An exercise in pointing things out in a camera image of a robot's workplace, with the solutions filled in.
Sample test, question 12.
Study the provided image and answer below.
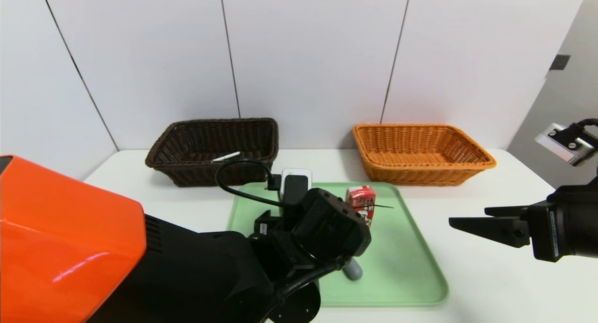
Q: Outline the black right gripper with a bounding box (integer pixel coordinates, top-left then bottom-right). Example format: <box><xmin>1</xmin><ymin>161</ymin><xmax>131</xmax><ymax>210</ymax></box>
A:
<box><xmin>448</xmin><ymin>193</ymin><xmax>598</xmax><ymax>263</ymax></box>

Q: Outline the orange wicker basket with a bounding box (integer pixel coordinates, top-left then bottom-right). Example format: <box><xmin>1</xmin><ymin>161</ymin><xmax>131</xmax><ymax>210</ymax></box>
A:
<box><xmin>353</xmin><ymin>123</ymin><xmax>497</xmax><ymax>187</ymax></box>

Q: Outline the red cartoon milk carton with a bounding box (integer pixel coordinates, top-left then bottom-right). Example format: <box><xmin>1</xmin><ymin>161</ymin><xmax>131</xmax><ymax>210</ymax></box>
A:
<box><xmin>346</xmin><ymin>186</ymin><xmax>377</xmax><ymax>228</ymax></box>

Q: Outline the light green plastic tray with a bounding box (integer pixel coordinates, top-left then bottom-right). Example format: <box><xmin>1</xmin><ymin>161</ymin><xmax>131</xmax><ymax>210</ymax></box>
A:
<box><xmin>227</xmin><ymin>182</ymin><xmax>449</xmax><ymax>308</ymax></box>

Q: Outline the dark brown wicker basket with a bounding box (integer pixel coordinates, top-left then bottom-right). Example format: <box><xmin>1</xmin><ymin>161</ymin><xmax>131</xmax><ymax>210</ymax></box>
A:
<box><xmin>145</xmin><ymin>118</ymin><xmax>280</xmax><ymax>188</ymax></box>

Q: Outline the white peeler with grey handle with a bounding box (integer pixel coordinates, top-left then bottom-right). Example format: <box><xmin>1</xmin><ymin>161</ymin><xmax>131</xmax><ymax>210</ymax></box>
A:
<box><xmin>342</xmin><ymin>259</ymin><xmax>364</xmax><ymax>281</ymax></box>

